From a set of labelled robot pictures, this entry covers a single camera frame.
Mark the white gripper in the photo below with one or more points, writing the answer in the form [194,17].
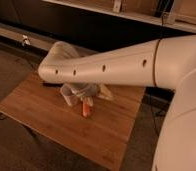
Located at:
[73,92]

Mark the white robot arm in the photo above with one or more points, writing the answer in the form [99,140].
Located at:
[166,63]

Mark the wooden table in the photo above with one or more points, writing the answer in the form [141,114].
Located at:
[102,137]

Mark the white wall plug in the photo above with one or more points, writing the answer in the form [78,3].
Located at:
[25,40]

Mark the white wall shelf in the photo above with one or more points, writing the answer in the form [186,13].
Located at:
[175,14]

